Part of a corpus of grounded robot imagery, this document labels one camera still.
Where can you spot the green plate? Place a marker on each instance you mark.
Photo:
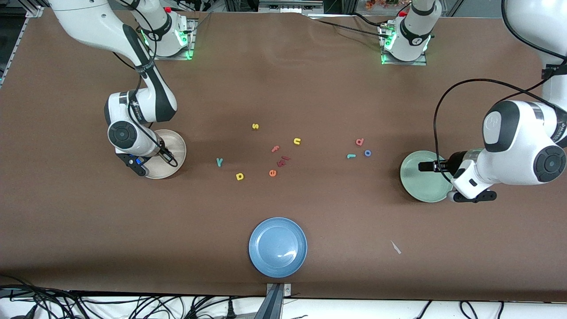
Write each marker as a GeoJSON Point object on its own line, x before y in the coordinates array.
{"type": "Point", "coordinates": [421, 186]}

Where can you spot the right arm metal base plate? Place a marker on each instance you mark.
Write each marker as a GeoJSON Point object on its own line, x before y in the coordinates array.
{"type": "Point", "coordinates": [191, 40]}

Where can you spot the brown table cover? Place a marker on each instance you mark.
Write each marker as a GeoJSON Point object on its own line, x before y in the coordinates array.
{"type": "Point", "coordinates": [310, 88]}

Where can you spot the silver table corner bracket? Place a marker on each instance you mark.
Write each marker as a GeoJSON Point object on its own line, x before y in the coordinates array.
{"type": "Point", "coordinates": [35, 12]}

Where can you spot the white paper scrap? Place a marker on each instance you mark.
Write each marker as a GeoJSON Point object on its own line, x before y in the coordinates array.
{"type": "Point", "coordinates": [395, 247]}

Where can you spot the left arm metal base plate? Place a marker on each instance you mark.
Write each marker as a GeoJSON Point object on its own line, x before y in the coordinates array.
{"type": "Point", "coordinates": [405, 63]}

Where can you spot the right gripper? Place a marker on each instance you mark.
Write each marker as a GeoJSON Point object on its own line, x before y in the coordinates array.
{"type": "Point", "coordinates": [164, 153]}

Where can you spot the blue plate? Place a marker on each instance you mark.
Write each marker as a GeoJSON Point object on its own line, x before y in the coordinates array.
{"type": "Point", "coordinates": [277, 247]}

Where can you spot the metal camera post bracket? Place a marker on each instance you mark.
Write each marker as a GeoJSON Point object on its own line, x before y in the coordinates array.
{"type": "Point", "coordinates": [274, 305]}

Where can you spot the beige brown plate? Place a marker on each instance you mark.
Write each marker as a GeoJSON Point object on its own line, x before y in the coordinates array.
{"type": "Point", "coordinates": [172, 141]}

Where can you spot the silver aluminium frame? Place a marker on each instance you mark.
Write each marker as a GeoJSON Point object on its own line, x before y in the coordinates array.
{"type": "Point", "coordinates": [288, 6]}

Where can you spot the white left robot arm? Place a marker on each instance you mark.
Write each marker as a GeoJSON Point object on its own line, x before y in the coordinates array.
{"type": "Point", "coordinates": [522, 150]}

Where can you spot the orange flowers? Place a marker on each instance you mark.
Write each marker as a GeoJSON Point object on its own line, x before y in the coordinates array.
{"type": "Point", "coordinates": [381, 3]}

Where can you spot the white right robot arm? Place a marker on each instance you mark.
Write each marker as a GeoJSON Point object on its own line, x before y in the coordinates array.
{"type": "Point", "coordinates": [88, 22]}

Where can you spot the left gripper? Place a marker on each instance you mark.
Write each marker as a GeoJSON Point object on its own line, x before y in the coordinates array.
{"type": "Point", "coordinates": [455, 160]}

